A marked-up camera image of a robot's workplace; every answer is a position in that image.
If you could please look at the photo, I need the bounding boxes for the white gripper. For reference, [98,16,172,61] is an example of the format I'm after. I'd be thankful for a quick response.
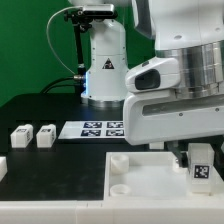
[123,90,224,170]

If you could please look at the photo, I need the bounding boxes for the grey camera cable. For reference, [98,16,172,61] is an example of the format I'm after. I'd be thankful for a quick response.
[45,5,84,76]

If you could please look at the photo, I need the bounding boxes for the white square tabletop tray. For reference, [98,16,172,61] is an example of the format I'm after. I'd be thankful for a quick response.
[104,152,224,200]

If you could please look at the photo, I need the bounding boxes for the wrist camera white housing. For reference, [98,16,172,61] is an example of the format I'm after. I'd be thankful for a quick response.
[125,57,181,93]

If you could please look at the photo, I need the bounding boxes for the black camera on stand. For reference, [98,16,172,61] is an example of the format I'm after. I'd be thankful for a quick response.
[64,4,118,94]

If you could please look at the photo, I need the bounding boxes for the fiducial marker sheet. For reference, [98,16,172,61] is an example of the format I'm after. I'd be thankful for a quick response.
[59,121,125,140]

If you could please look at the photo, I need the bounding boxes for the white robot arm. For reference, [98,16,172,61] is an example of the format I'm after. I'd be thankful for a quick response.
[82,0,224,166]

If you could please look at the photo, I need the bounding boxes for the black base cables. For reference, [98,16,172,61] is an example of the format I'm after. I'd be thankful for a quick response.
[39,77,83,94]

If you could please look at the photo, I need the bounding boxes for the white workspace border frame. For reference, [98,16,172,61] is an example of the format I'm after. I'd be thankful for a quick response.
[0,155,224,224]

